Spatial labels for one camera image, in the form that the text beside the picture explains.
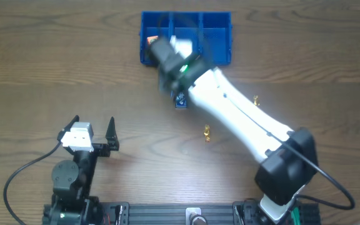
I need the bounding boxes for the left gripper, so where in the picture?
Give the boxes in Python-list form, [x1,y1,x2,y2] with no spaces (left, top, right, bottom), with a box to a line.
[57,114,121,158]

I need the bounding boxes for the blue candy pack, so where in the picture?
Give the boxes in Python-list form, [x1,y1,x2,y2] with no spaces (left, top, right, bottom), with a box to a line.
[174,90,188,109]

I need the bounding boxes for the blue tray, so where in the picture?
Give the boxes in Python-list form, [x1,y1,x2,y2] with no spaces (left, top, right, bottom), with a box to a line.
[139,11,233,66]

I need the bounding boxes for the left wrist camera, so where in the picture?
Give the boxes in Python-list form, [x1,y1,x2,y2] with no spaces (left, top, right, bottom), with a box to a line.
[60,121,95,153]

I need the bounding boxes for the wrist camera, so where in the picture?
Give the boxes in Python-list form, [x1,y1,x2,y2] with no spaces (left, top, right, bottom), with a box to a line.
[60,121,95,153]
[169,35,194,59]

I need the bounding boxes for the mounting rail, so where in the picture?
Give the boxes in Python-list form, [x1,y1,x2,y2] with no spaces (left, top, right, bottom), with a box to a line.
[42,202,321,225]

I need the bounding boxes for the black cable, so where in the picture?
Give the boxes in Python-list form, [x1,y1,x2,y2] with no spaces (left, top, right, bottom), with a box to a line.
[2,141,63,225]
[157,12,356,211]

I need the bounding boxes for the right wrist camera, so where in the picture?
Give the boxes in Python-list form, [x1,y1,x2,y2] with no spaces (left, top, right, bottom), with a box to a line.
[169,35,194,59]

